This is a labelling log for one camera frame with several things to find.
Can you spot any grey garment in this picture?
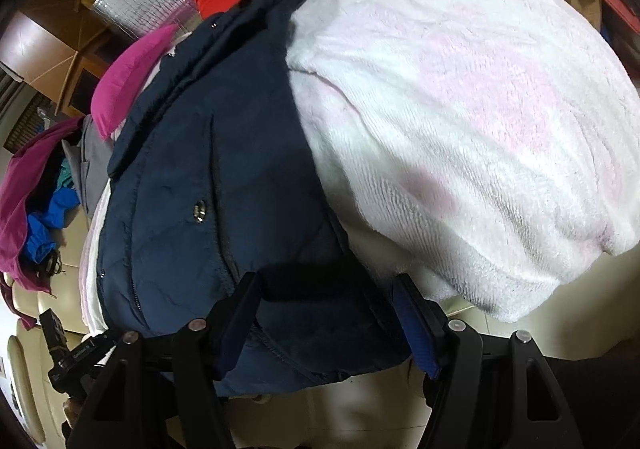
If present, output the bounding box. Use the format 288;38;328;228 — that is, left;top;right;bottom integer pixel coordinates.
62;116;114;218

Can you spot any magenta velvet garment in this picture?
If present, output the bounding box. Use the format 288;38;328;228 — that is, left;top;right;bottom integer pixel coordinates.
1;118;82;329

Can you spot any white pink bed blanket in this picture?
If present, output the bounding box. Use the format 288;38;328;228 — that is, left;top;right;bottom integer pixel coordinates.
78;0;640;335

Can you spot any beige sofa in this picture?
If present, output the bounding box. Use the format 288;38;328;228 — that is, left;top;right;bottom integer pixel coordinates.
0;208;109;449

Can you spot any magenta pillow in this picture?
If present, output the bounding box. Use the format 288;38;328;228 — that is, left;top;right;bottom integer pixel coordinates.
90;24;179;140

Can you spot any blue garment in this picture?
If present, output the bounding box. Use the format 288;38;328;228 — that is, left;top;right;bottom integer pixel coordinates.
23;187;80;265

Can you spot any navy blue puffer jacket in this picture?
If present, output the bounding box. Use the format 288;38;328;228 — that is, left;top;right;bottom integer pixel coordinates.
97;0;410;397

